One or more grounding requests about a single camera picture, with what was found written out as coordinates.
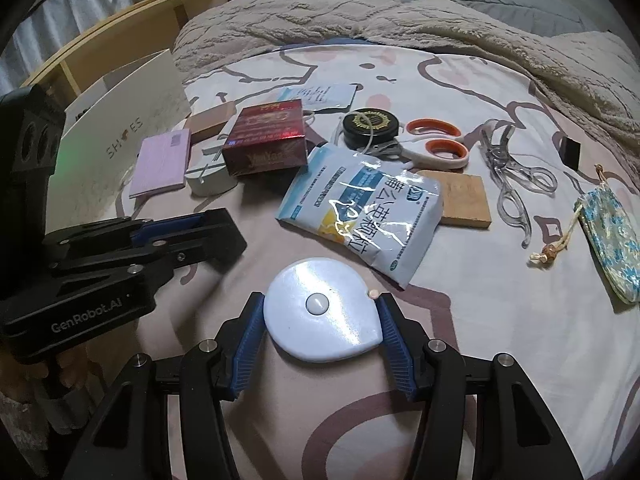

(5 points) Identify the white round tape measure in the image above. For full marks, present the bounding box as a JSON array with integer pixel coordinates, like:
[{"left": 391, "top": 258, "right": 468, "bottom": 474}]
[{"left": 264, "top": 258, "right": 383, "bottom": 363}]

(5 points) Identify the pink booklet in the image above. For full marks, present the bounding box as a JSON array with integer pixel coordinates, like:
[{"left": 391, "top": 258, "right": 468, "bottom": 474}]
[{"left": 129, "top": 129, "right": 191, "bottom": 198}]

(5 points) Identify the white shoe box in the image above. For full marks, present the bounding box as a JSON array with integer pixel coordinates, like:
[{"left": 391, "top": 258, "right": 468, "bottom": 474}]
[{"left": 46, "top": 49, "right": 191, "bottom": 232}]

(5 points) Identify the brown square box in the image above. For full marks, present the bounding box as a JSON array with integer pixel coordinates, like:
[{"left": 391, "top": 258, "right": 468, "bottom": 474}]
[{"left": 184, "top": 101, "right": 236, "bottom": 145}]

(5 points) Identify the red cigarette carton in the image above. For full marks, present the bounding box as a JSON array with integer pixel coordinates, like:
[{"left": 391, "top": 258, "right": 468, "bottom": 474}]
[{"left": 221, "top": 99, "right": 307, "bottom": 177}]

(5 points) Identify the blue white flat sachet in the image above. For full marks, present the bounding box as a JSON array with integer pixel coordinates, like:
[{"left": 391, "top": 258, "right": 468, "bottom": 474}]
[{"left": 277, "top": 84, "right": 357, "bottom": 113}]

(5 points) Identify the blue white medicine pouch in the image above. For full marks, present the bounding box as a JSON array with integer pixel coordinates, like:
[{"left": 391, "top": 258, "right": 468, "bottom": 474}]
[{"left": 277, "top": 144, "right": 442, "bottom": 288}]

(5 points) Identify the wooden bedside shelf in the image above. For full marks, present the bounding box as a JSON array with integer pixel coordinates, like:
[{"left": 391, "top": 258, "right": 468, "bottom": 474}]
[{"left": 23, "top": 0, "right": 230, "bottom": 107}]

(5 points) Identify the wooden square coaster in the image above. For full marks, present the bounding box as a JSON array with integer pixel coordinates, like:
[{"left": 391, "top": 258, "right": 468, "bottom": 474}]
[{"left": 419, "top": 170, "right": 491, "bottom": 230}]

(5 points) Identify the black binder clip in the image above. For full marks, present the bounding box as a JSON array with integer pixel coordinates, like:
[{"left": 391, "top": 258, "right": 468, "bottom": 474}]
[{"left": 559, "top": 136, "right": 582, "bottom": 171}]

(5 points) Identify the beige fluffy blanket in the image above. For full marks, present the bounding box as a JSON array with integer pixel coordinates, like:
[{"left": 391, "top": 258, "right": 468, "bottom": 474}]
[{"left": 172, "top": 0, "right": 639, "bottom": 179}]

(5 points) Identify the blue floral drawstring pouch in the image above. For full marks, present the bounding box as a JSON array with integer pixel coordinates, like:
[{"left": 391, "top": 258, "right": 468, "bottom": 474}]
[{"left": 529, "top": 164, "right": 639, "bottom": 306}]

